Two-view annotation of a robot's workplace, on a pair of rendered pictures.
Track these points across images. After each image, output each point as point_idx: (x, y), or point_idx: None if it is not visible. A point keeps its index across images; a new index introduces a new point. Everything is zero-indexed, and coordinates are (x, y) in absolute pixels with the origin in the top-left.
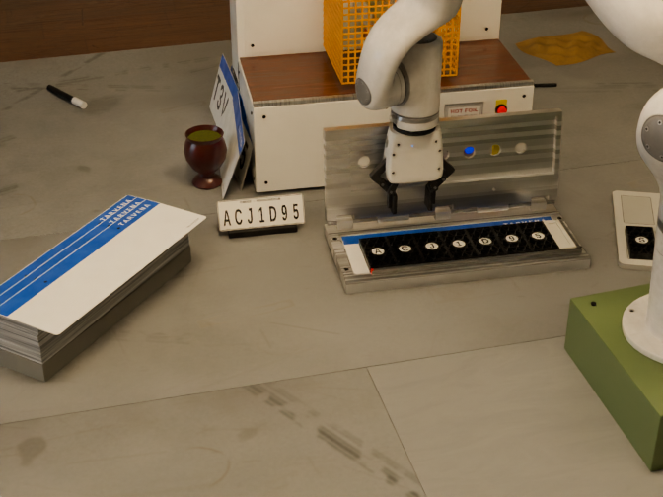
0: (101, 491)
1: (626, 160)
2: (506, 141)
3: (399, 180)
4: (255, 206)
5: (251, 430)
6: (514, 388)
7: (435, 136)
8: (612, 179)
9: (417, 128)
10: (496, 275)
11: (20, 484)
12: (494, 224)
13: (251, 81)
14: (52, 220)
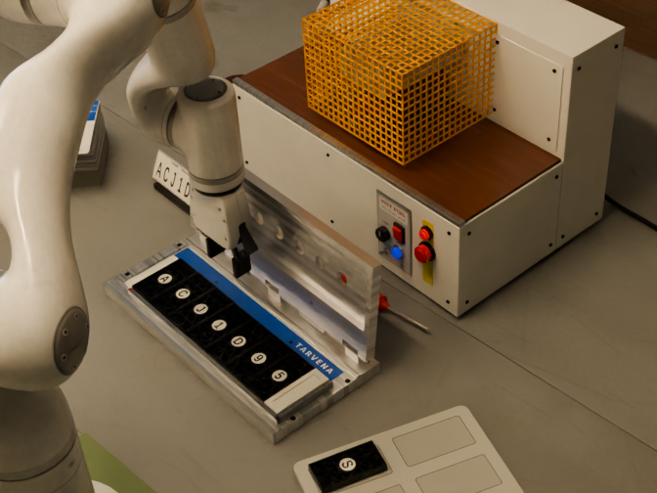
0: None
1: (569, 393)
2: (329, 261)
3: (197, 226)
4: (179, 173)
5: None
6: None
7: (218, 203)
8: (503, 397)
9: (192, 183)
10: (201, 378)
11: None
12: (291, 336)
13: (283, 58)
14: (115, 91)
